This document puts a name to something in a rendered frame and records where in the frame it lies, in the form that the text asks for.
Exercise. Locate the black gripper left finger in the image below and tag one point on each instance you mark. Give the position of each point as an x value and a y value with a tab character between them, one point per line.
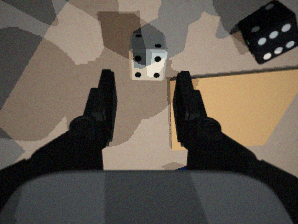
75	149

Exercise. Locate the white die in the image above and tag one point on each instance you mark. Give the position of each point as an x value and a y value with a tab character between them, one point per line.
147	56

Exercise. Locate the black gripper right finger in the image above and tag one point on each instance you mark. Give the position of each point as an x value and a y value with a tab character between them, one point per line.
216	151

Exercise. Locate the black die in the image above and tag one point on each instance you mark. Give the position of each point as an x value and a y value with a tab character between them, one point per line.
270	31

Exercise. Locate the tan mat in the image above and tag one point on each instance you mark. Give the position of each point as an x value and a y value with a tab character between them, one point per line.
248	105

